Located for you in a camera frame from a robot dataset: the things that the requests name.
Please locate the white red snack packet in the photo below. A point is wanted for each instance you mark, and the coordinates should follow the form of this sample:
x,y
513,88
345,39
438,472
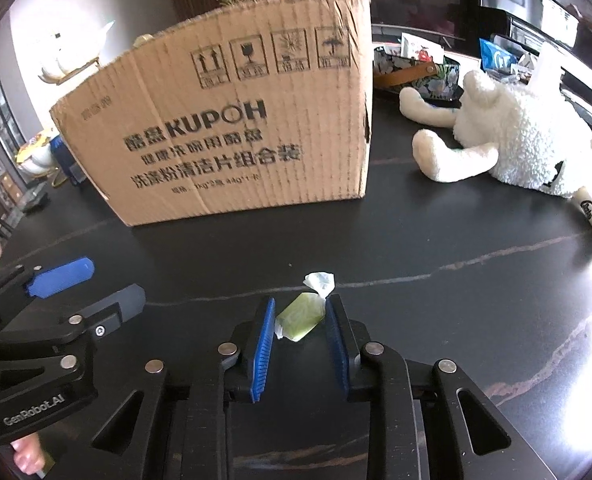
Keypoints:
x,y
421,50

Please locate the large floral bowl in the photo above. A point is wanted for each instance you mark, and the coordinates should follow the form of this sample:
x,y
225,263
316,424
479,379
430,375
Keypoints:
x,y
441,82

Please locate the person's left hand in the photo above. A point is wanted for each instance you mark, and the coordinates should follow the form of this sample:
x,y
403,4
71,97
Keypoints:
x,y
28,455

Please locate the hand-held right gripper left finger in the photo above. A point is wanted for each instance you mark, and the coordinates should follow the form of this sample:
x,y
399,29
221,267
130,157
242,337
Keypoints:
x,y
261,350

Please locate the blue container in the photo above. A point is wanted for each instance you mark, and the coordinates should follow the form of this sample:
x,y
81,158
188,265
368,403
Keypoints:
x,y
68,160

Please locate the green candy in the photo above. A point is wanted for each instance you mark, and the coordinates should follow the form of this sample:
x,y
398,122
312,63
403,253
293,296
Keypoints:
x,y
301,315

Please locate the clear plastic bag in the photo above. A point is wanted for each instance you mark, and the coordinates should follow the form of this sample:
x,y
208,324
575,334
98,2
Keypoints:
x,y
551,65

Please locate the brown cardboard box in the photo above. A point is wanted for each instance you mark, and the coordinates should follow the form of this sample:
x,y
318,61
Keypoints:
x,y
216,135

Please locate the dark framed door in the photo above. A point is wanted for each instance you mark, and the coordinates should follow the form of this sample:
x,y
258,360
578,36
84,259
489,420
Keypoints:
x,y
1,105

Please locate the white plush toy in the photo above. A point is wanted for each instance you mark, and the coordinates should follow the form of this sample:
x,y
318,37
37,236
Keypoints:
x,y
516,130

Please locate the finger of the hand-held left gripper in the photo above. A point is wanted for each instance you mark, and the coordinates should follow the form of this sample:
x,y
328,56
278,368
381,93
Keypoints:
x,y
61,275
121,302

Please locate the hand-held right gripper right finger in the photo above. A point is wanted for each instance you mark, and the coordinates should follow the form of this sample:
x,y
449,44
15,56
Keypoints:
x,y
336,350

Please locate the white plastic bag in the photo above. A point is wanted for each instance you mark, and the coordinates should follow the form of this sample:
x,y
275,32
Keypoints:
x,y
71,55

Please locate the blue snack packet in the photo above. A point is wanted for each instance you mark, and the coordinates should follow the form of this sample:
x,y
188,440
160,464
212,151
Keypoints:
x,y
496,55

